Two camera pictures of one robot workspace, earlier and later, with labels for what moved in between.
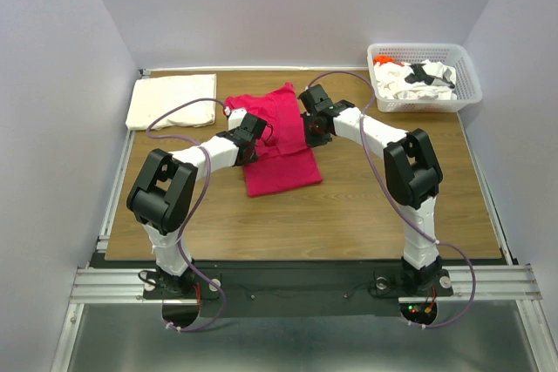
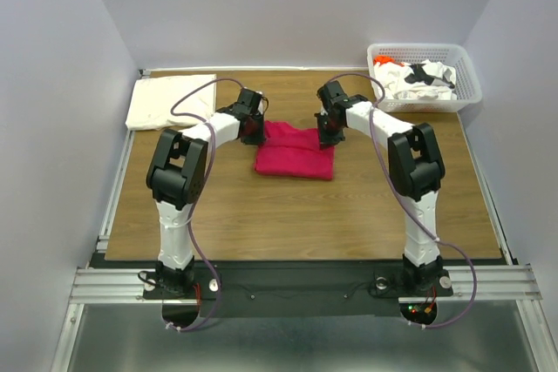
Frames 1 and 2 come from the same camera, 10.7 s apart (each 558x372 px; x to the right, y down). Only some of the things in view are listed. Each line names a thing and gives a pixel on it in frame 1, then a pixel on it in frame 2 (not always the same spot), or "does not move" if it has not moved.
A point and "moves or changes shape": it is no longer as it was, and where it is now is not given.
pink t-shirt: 283,160 moves or changes shape
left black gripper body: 253,157 -> 257,134
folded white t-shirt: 153,96 does not move
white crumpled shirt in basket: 390,80 does not move
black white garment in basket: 418,75 does not move
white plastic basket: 423,77 does not move
